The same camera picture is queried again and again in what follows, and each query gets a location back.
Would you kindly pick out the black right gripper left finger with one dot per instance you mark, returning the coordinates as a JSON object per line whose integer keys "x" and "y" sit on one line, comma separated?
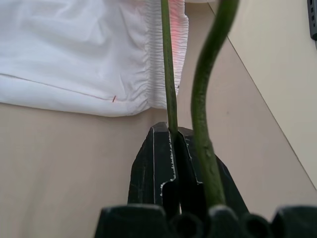
{"x": 151, "y": 168}

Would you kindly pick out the white shorts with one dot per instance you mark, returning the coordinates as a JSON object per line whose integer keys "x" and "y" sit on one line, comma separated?
{"x": 74, "y": 49}

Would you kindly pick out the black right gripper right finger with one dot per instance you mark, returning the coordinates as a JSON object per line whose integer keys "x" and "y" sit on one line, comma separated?
{"x": 188, "y": 173}

